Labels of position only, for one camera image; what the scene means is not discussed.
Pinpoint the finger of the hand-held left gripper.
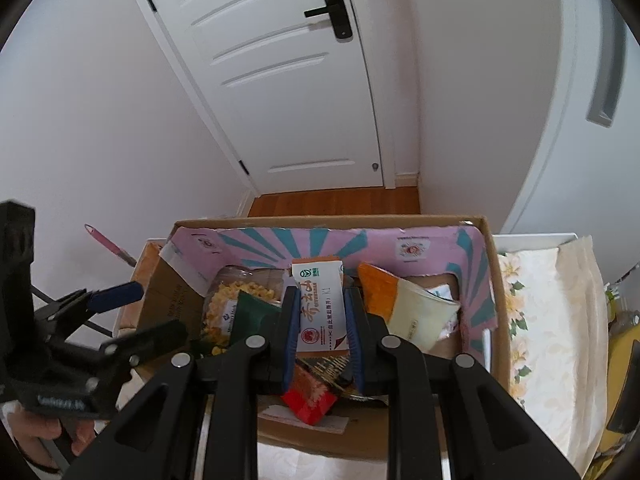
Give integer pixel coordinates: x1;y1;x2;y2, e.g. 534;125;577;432
32;281;146;333
99;319;190;367

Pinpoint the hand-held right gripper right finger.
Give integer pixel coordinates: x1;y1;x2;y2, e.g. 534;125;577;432
342;287;583;480

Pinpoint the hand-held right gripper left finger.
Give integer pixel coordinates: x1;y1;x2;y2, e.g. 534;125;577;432
62;285;301;480

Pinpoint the black and brown snack packet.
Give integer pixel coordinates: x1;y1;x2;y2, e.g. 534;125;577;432
295;355;386;401

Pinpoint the white snack packet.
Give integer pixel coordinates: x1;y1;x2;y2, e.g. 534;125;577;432
282;258;351;358

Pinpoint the dark green snack packet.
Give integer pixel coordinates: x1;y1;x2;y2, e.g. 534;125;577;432
227;290;283;348

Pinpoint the cardboard box with pink lining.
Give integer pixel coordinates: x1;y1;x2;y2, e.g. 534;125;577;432
114;215;511;461

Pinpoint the red snack packet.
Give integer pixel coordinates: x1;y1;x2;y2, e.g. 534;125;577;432
280;362;338;416

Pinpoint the pale green snack bag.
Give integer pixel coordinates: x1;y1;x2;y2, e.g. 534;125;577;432
357;262;461;353

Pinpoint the clear jar of yellow snacks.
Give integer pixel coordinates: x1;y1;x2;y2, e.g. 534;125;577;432
202;265;286;356

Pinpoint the person's left hand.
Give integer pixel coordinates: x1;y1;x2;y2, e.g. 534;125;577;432
10;402;96;471

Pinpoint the pink stick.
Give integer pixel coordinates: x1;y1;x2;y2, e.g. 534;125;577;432
84;223;138;267

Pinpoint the floral cream tablecloth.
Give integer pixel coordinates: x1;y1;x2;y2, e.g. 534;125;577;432
492;235;613;471

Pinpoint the white door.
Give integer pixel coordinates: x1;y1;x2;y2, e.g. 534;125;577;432
117;0;401;198

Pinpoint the white wardrobe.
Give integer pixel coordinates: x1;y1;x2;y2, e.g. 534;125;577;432
500;0;640;261

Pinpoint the black door handle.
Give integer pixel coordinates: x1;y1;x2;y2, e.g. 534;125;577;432
303;0;358;41

